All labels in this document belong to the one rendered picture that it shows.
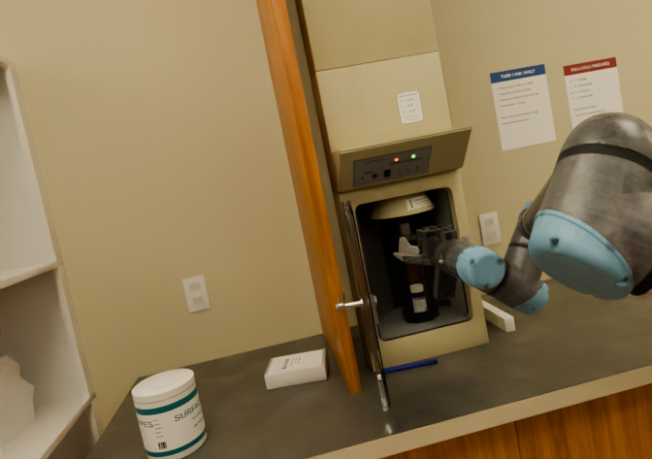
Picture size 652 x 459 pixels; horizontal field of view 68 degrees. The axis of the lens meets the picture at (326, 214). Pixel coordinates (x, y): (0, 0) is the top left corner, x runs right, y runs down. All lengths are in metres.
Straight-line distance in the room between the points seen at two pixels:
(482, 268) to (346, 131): 0.50
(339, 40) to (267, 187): 0.59
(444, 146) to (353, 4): 0.41
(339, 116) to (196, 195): 0.62
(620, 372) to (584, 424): 0.14
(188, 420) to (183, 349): 0.61
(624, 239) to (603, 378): 0.62
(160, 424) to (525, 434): 0.76
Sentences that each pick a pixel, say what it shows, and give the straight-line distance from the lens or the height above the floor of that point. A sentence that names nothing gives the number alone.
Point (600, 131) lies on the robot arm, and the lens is 0.65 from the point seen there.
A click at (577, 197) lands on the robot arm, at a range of 0.61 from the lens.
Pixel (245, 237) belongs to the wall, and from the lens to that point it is 1.62.
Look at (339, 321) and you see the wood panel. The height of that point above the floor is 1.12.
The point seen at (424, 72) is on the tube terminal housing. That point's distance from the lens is 1.29.
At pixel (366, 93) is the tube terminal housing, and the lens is 1.23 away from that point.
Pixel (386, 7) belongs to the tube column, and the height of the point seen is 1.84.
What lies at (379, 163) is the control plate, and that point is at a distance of 1.14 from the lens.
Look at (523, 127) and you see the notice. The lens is 1.88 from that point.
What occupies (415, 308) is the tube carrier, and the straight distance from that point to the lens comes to 1.35.
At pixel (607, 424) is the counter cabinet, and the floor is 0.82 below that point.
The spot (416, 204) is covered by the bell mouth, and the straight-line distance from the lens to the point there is 1.27.
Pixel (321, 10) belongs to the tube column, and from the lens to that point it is 1.27.
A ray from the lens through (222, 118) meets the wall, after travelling 1.63.
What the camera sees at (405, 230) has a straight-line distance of 1.34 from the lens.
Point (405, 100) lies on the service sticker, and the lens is 1.26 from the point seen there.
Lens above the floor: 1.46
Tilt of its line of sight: 4 degrees down
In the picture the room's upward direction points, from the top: 11 degrees counter-clockwise
